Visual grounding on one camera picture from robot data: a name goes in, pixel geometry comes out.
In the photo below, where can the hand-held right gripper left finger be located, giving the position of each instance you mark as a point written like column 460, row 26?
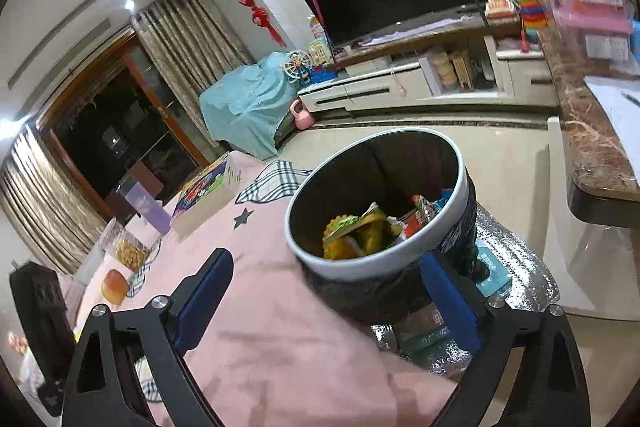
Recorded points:
column 202, row 302

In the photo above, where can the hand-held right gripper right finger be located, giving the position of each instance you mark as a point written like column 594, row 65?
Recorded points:
column 447, row 302

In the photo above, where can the orange red snack packet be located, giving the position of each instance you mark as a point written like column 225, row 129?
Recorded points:
column 417, row 212

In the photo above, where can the yellow ridged snack packet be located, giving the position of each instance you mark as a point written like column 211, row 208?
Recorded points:
column 337, row 251

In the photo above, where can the white rimmed trash bin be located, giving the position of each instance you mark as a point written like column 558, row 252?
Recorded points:
column 380, row 167

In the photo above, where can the pink plush toy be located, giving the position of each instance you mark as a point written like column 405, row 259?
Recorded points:
column 16, row 343

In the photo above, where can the red yellow apple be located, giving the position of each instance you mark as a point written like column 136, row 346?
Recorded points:
column 115, row 287

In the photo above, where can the silver foil mat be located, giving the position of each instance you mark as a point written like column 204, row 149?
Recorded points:
column 525, row 277

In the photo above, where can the pink printed blanket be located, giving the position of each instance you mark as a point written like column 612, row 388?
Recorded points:
column 280, row 332

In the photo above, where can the clear popcorn jar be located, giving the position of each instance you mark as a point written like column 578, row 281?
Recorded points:
column 131, row 252

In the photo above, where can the purple translucent box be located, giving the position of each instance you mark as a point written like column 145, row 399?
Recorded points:
column 150, row 212

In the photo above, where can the beige patterned curtain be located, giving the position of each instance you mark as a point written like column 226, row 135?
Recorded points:
column 185, row 42
column 40, row 197

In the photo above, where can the colourful picture book box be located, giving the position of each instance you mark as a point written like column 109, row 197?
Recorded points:
column 205, row 192

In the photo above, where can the blue covered armchair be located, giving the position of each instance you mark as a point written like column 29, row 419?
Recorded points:
column 245, row 107

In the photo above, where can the wooden framed glass door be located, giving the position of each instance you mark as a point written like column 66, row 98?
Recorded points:
column 115, row 122

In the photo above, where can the pink kettlebell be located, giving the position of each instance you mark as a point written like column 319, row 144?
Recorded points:
column 302, row 122

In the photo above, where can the brown marble table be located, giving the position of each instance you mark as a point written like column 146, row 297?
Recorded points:
column 590, row 142

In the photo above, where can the white television cabinet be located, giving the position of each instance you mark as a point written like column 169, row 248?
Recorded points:
column 370, row 89

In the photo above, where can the beige stacked bowls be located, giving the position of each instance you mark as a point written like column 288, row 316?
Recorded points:
column 445, row 69

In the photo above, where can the wooden rack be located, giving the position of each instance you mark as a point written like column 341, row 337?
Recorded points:
column 462, row 69

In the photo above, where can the toy ferris wheel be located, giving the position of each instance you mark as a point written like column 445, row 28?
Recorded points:
column 297, row 64

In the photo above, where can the white paper sheet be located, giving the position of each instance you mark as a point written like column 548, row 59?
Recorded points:
column 620, row 112

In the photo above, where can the colourful toy box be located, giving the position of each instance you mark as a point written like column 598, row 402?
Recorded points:
column 317, row 49

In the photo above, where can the orange toy cash register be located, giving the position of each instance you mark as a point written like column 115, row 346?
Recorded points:
column 498, row 7

